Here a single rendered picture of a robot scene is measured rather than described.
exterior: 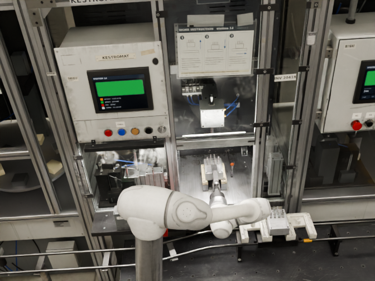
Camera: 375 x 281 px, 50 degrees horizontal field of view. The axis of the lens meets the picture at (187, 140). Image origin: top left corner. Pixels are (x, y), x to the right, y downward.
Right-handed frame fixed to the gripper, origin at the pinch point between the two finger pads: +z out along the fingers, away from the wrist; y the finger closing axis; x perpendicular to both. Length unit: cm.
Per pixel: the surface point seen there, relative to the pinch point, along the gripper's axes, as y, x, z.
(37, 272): -20, 90, -41
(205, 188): -7.0, 5.1, -2.8
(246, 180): -9.6, -18.4, 4.0
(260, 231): -15.6, -20.6, -27.5
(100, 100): 60, 48, -17
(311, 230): -13, -45, -32
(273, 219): -7.7, -26.8, -27.4
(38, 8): 98, 64, -14
